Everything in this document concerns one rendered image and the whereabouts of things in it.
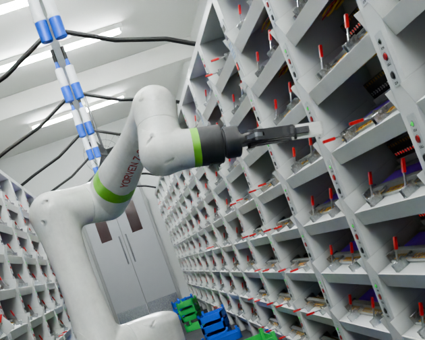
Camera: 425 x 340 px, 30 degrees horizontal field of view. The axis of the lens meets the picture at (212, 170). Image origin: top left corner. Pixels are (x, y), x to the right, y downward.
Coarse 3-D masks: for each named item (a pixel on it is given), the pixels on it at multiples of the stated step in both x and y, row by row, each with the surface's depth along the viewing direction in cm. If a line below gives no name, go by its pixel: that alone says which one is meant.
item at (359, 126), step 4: (388, 104) 188; (392, 104) 186; (388, 108) 189; (392, 108) 184; (376, 112) 197; (388, 112) 186; (368, 116) 203; (368, 120) 205; (356, 124) 214; (360, 124) 211; (364, 124) 206; (368, 124) 202; (348, 128) 226; (356, 128) 216; (360, 128) 214
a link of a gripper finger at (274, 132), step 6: (282, 126) 180; (288, 126) 181; (264, 132) 179; (270, 132) 180; (276, 132) 180; (282, 132) 180; (288, 132) 180; (294, 132) 181; (258, 138) 178; (264, 138) 179; (270, 138) 180
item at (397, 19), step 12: (372, 0) 163; (384, 0) 163; (396, 0) 163; (408, 0) 149; (420, 0) 145; (384, 12) 163; (396, 12) 156; (408, 12) 152; (420, 12) 148; (396, 24) 159
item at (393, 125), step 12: (384, 96) 222; (360, 108) 233; (396, 108) 171; (348, 120) 232; (384, 120) 184; (396, 120) 175; (336, 132) 231; (360, 132) 212; (372, 132) 192; (384, 132) 186; (396, 132) 180; (324, 144) 230; (336, 144) 230; (348, 144) 212; (360, 144) 205; (372, 144) 197; (336, 156) 228; (348, 156) 219
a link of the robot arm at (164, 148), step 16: (144, 128) 181; (160, 128) 180; (176, 128) 182; (192, 128) 182; (144, 144) 179; (160, 144) 177; (176, 144) 178; (192, 144) 179; (144, 160) 179; (160, 160) 177; (176, 160) 178; (192, 160) 179
